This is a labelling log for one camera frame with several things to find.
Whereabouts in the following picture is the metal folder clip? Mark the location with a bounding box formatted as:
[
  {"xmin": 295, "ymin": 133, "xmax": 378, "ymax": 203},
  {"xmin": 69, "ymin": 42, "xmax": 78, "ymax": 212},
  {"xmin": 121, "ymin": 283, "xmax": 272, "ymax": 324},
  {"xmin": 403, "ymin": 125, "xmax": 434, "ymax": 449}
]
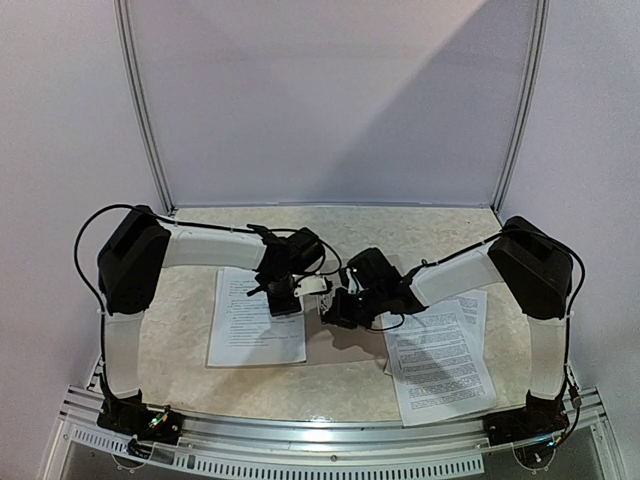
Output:
[{"xmin": 317, "ymin": 293, "xmax": 334, "ymax": 316}]

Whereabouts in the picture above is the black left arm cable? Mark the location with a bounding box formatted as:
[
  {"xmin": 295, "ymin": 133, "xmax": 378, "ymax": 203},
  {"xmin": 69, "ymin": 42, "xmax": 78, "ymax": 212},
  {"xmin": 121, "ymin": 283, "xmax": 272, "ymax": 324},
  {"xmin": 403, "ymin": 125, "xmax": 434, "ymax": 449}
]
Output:
[{"xmin": 73, "ymin": 202, "xmax": 346, "ymax": 321}]

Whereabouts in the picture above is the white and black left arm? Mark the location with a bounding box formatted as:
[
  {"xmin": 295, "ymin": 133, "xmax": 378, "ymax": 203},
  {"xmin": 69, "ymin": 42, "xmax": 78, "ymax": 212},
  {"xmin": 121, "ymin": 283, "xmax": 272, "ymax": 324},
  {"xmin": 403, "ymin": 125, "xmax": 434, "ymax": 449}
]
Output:
[{"xmin": 97, "ymin": 205, "xmax": 327, "ymax": 434}]

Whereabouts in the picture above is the white paper stack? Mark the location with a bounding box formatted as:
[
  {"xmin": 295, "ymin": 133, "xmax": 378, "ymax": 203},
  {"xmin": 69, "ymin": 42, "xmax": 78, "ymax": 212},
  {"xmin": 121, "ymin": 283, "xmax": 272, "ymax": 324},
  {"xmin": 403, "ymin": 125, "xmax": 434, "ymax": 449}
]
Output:
[{"xmin": 381, "ymin": 290, "xmax": 497, "ymax": 427}]

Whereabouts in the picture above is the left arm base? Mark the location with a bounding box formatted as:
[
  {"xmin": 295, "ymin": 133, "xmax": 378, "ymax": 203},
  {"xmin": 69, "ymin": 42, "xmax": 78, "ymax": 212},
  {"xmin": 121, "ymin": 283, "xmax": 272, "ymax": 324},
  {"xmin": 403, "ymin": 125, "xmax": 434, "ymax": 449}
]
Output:
[{"xmin": 97, "ymin": 391, "xmax": 185, "ymax": 445}]

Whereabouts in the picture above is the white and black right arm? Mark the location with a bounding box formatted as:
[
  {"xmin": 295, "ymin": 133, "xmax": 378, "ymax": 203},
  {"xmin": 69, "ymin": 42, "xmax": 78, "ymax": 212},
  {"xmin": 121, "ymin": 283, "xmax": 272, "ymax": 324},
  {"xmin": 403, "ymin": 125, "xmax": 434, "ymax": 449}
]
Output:
[{"xmin": 321, "ymin": 216, "xmax": 586, "ymax": 436}]

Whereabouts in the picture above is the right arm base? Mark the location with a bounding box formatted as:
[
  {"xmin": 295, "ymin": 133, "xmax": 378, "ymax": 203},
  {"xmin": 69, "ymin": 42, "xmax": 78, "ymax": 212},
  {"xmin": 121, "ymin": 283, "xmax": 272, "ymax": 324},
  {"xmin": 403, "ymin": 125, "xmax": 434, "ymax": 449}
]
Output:
[{"xmin": 482, "ymin": 393, "xmax": 582, "ymax": 447}]

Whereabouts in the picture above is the aluminium front rail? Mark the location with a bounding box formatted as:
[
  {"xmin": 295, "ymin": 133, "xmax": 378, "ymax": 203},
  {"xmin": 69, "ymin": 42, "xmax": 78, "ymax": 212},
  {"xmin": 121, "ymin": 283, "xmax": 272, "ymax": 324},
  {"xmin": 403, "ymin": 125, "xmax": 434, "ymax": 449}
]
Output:
[{"xmin": 44, "ymin": 387, "xmax": 625, "ymax": 479}]

